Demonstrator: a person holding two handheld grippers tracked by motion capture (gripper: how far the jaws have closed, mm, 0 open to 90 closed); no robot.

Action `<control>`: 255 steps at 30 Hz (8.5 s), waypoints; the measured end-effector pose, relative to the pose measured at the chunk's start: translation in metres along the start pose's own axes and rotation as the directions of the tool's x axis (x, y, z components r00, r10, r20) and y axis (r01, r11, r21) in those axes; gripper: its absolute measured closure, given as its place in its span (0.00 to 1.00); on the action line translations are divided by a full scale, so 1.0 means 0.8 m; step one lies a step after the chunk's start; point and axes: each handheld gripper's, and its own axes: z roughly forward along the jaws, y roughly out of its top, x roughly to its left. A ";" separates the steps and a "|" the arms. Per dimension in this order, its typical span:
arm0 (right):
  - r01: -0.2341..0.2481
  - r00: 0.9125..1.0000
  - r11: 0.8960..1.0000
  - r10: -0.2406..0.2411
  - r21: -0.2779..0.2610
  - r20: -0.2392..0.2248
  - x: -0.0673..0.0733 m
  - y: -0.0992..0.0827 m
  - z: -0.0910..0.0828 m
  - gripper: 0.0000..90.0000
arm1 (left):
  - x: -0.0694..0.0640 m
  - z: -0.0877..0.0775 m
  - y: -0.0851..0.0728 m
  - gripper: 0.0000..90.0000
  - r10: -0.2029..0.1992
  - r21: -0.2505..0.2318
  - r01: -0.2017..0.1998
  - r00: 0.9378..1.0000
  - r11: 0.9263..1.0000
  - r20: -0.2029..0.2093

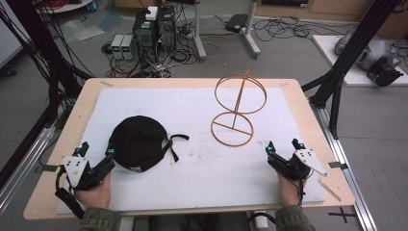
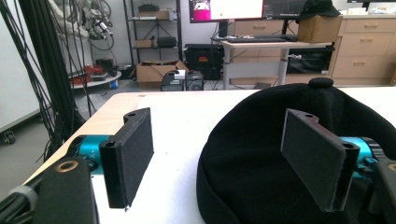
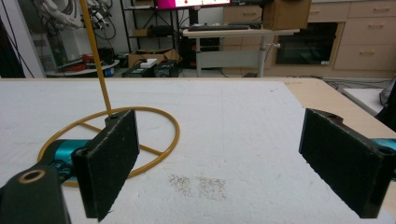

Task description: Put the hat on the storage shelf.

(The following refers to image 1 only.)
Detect black metal frame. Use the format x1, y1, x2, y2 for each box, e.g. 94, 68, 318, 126
300, 0, 402, 140
0, 0, 94, 191

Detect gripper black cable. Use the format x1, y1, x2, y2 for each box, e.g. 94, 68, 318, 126
296, 174, 306, 207
54, 166, 86, 220

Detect person's left hand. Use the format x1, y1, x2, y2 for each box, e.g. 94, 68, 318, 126
73, 172, 112, 210

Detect black hose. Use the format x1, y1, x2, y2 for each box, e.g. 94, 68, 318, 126
247, 211, 277, 227

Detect white floor board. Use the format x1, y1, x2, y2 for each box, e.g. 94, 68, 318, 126
312, 34, 408, 88

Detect black floor cables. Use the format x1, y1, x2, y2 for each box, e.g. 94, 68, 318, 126
252, 14, 352, 43

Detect black computer tower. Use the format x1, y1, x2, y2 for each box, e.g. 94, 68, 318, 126
156, 5, 177, 54
132, 9, 159, 63

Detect white round table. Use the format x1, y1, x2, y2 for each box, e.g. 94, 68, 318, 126
36, 0, 94, 14

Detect aluminium rail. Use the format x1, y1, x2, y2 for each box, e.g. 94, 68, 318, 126
0, 125, 56, 216
308, 101, 379, 231

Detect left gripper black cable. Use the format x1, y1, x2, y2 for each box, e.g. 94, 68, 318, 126
54, 166, 86, 220

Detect black device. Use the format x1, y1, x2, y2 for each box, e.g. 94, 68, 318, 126
366, 57, 405, 88

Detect black cap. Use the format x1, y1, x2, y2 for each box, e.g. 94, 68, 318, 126
107, 115, 191, 173

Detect black tape cross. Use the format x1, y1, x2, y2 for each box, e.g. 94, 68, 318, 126
327, 206, 356, 224

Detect clear plastic sheet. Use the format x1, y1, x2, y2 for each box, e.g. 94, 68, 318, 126
60, 18, 106, 43

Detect wooden ring hat stand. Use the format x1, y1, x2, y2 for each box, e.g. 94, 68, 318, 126
210, 69, 268, 148

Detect person's right hand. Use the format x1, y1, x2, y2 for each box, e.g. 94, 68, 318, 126
276, 169, 308, 207

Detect white desk leg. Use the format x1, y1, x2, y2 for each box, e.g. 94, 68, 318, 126
191, 0, 208, 63
243, 0, 262, 60

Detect grey power supply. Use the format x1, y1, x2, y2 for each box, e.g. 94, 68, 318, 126
111, 34, 125, 60
121, 34, 138, 61

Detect white box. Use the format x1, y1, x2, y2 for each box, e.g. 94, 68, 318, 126
145, 6, 159, 21

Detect grey rounded device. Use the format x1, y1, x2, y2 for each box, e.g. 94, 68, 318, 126
334, 28, 402, 72

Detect black flat box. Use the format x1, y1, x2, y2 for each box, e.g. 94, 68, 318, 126
224, 13, 250, 34

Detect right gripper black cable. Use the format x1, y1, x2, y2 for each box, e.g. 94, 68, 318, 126
296, 174, 306, 207

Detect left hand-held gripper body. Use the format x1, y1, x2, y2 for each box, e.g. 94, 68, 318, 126
62, 154, 109, 193

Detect white foam mat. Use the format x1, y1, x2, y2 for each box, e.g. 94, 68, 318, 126
56, 87, 326, 216

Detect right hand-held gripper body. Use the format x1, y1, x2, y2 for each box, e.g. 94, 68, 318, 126
274, 147, 329, 182

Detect grey tape strip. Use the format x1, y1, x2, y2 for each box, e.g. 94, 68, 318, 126
327, 161, 349, 170
34, 164, 60, 173

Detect whiteboard panel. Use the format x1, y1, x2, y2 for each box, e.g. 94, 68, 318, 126
0, 0, 32, 69

